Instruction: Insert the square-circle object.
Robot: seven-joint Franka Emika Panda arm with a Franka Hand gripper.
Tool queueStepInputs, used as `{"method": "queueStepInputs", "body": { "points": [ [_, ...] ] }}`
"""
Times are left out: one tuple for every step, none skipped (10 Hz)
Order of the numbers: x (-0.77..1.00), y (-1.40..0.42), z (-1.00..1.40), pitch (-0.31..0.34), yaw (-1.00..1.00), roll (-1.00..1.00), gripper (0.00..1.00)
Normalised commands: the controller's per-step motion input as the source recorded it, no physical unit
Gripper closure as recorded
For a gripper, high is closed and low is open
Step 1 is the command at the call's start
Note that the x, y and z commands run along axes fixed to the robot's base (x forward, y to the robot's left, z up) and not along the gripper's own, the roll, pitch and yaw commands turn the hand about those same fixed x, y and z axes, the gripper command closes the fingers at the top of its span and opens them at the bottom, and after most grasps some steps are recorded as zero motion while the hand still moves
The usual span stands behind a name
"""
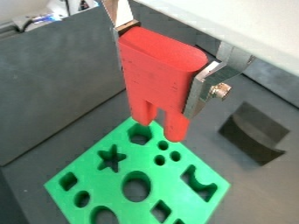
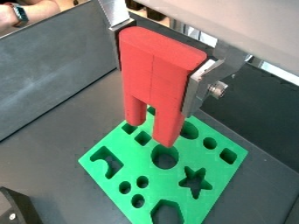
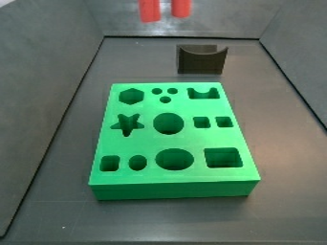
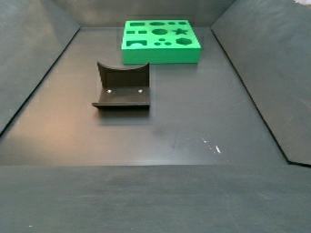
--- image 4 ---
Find black curved holder stand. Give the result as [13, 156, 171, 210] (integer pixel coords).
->
[92, 63, 151, 108]

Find green shape sorter block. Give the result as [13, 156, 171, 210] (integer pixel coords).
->
[121, 20, 201, 65]

